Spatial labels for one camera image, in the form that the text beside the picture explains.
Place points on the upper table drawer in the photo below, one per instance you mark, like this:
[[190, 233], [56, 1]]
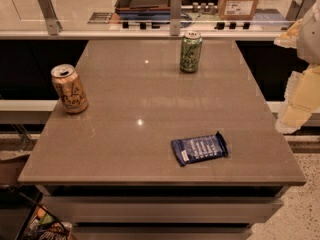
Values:
[[162, 209]]

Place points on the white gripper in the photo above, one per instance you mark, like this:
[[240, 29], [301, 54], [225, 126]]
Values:
[[310, 37]]

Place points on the lower table drawer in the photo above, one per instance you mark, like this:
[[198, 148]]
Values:
[[161, 233]]

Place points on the snack bag basket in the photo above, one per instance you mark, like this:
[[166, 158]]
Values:
[[43, 225]]

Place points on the cardboard box with label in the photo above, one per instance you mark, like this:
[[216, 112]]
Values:
[[237, 9]]

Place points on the middle metal bracket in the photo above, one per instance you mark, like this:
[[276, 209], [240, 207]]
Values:
[[175, 15]]

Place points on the left metal bracket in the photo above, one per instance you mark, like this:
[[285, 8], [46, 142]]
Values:
[[53, 25]]

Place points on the dark tray stack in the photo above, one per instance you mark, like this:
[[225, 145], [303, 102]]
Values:
[[155, 10]]

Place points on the orange soda can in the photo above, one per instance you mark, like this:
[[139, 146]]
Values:
[[68, 85]]

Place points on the blue snack bar wrapper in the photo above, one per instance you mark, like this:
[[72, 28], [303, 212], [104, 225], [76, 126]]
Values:
[[198, 149]]

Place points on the green soda can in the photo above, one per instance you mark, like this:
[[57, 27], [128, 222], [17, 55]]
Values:
[[191, 45]]

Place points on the metal bracket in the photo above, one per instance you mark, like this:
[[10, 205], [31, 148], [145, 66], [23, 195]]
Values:
[[298, 9], [53, 25], [175, 15]]

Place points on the right metal bracket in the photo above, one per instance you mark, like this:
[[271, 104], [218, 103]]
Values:
[[298, 9]]

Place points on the table drawer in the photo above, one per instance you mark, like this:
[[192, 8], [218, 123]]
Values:
[[161, 233], [162, 209]]

